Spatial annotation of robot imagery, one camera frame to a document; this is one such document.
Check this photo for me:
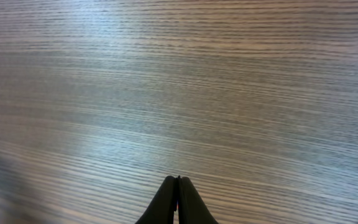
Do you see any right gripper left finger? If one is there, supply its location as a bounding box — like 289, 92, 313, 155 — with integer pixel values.
136, 175, 178, 224

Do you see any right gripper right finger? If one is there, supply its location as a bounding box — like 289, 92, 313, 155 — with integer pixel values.
178, 177, 218, 224

